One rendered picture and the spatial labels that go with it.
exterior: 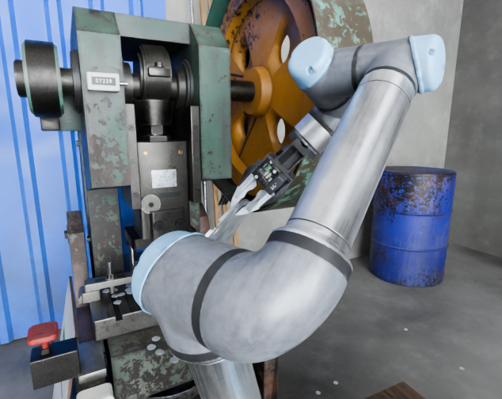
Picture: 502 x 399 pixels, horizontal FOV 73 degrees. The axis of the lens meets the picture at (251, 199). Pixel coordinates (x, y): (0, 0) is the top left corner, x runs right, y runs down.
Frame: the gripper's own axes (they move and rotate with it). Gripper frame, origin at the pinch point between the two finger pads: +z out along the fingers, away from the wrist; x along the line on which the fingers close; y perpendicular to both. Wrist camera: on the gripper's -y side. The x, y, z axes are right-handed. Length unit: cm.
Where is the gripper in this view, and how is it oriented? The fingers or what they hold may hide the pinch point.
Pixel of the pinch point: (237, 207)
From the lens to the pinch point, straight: 74.7
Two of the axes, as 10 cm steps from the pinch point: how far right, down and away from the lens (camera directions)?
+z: -7.0, 6.7, 2.6
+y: -1.7, 2.0, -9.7
